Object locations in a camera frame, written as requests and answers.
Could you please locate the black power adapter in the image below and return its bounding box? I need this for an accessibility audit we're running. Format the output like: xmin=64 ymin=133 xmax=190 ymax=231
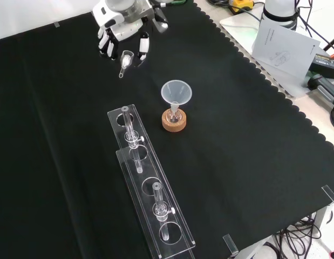
xmin=310 ymin=52 xmax=334 ymax=79

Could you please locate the clear acrylic funnel stand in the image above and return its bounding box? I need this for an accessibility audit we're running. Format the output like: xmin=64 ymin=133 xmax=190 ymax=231
xmin=107 ymin=104 xmax=196 ymax=259

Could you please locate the pale board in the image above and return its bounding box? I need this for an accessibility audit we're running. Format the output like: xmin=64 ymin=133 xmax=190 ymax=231
xmin=219 ymin=12 xmax=322 ymax=99

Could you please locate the white paper booklet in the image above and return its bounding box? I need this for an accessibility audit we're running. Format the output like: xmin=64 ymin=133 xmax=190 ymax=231
xmin=251 ymin=19 xmax=321 ymax=80

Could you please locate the cork ring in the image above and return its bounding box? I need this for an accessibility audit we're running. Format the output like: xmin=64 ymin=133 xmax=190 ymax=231
xmin=161 ymin=108 xmax=188 ymax=132

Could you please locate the green black cable connector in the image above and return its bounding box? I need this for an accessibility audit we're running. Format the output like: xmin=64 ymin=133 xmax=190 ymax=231
xmin=306 ymin=70 xmax=334 ymax=109

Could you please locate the translucent plastic funnel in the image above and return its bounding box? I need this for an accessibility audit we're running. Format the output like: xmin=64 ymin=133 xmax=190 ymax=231
xmin=160 ymin=79 xmax=193 ymax=109

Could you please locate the black bench cloth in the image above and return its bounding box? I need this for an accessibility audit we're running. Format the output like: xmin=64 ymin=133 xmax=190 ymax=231
xmin=0 ymin=1 xmax=334 ymax=259

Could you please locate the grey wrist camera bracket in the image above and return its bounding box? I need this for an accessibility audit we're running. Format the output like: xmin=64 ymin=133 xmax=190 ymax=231
xmin=120 ymin=3 xmax=169 ymax=34

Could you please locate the black tripod leg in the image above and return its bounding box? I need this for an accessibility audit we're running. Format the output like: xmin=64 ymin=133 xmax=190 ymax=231
xmin=322 ymin=29 xmax=334 ymax=60

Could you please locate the yellow stop button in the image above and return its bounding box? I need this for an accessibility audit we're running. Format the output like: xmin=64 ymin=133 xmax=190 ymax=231
xmin=228 ymin=0 xmax=254 ymax=15

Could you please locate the clear weighing funnel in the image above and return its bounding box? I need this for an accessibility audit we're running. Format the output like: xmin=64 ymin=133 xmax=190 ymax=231
xmin=118 ymin=50 xmax=134 ymax=79

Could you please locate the black cable bundle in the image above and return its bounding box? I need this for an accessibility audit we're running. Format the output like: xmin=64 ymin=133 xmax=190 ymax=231
xmin=272 ymin=215 xmax=326 ymax=259

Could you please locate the glass round-bottom flask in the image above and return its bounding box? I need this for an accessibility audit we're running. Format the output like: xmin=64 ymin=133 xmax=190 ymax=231
xmin=166 ymin=104 xmax=183 ymax=125

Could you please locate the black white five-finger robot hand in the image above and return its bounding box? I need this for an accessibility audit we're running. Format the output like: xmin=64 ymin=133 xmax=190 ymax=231
xmin=92 ymin=0 xmax=151 ymax=62

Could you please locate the grey metal table leg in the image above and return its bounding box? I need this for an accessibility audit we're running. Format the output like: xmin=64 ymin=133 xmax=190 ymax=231
xmin=313 ymin=205 xmax=334 ymax=245

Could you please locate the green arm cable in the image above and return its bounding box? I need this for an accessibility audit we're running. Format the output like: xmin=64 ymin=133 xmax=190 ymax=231
xmin=153 ymin=0 xmax=188 ymax=6

